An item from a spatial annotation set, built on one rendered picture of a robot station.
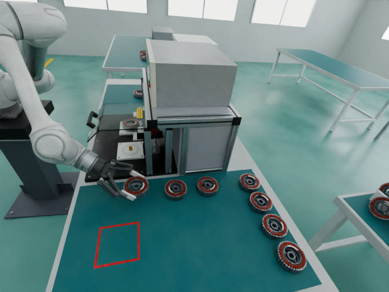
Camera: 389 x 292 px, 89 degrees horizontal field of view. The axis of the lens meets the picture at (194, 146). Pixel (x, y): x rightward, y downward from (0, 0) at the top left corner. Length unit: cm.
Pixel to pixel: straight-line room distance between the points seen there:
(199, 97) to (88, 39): 510
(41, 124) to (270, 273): 97
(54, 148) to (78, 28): 527
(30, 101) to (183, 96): 57
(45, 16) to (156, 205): 94
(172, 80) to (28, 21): 61
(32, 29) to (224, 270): 123
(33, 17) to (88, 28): 474
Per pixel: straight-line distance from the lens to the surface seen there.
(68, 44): 606
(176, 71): 91
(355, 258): 225
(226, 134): 102
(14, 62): 106
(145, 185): 95
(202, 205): 101
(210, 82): 97
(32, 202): 224
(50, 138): 74
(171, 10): 575
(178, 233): 93
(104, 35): 584
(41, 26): 116
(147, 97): 107
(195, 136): 97
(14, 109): 172
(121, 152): 124
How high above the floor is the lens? 157
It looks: 38 degrees down
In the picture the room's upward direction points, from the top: 7 degrees clockwise
